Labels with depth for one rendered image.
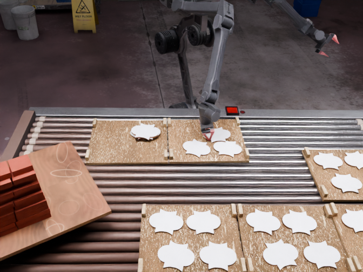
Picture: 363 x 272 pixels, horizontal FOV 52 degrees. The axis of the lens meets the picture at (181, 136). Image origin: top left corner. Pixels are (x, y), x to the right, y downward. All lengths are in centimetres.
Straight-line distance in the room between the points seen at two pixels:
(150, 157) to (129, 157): 11
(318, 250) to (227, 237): 37
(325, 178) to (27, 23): 434
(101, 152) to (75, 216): 50
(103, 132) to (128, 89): 212
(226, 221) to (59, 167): 78
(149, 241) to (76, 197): 35
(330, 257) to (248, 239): 32
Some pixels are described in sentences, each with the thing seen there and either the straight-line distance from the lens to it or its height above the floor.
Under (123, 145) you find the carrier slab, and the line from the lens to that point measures 197.
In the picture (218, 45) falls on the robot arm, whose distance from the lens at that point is 192.
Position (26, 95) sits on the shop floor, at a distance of 428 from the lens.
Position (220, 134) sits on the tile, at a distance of 203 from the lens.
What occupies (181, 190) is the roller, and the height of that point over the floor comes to 92.
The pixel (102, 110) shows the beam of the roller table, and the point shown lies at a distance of 226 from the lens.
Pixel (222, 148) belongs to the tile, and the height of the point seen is 94.
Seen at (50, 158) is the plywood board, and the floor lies 104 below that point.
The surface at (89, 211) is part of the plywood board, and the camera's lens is 155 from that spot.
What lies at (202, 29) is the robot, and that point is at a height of 119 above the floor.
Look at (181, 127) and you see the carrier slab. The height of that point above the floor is 94.
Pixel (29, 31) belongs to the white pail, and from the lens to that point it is 542.
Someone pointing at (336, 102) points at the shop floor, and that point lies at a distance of 438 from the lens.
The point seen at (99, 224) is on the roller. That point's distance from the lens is 165.
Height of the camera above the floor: 222
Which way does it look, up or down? 40 degrees down
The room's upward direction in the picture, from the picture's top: 3 degrees clockwise
